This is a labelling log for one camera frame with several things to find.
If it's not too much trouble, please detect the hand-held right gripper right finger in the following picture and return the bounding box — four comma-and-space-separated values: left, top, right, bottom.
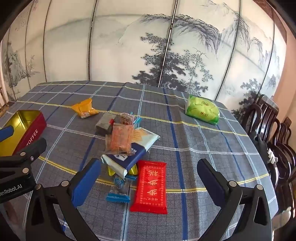
196, 159, 272, 241

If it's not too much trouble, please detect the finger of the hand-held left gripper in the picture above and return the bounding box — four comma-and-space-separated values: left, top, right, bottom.
0, 127, 15, 142
0, 138, 47, 179

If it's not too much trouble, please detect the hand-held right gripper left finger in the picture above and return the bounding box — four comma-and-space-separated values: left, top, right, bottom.
25, 158, 102, 241

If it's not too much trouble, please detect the red tin box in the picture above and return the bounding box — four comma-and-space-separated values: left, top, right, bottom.
0, 110, 47, 157

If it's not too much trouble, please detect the navy and white biscuit packet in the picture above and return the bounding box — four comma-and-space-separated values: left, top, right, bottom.
101, 142, 148, 178

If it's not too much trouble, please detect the small yellow candy packet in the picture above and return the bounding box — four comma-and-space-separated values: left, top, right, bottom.
108, 162, 138, 178

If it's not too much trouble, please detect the clear orange cracker packet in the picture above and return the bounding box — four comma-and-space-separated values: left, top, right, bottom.
105, 123, 136, 156

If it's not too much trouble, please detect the grey snack packet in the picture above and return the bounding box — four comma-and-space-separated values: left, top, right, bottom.
95, 113, 115, 136

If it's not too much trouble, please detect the red snack packet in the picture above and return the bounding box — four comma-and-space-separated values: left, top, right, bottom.
129, 160, 168, 215

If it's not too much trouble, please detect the yellow snack packet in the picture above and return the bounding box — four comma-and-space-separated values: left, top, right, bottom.
71, 98, 99, 119

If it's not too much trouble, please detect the pink snack packet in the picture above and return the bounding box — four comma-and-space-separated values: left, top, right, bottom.
119, 112, 135, 127

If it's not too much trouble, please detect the grey plaid tablecloth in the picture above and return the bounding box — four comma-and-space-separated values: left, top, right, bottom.
0, 80, 279, 241

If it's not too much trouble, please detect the black bag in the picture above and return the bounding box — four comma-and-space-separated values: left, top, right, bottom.
248, 131, 278, 186

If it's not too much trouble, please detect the white cloth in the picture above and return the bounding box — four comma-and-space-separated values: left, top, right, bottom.
267, 148, 278, 164

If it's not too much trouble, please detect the green tissue pack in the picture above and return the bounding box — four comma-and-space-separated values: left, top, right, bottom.
184, 95, 220, 126

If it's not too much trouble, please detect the painted folding screen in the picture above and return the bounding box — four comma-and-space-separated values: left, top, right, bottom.
0, 0, 288, 121

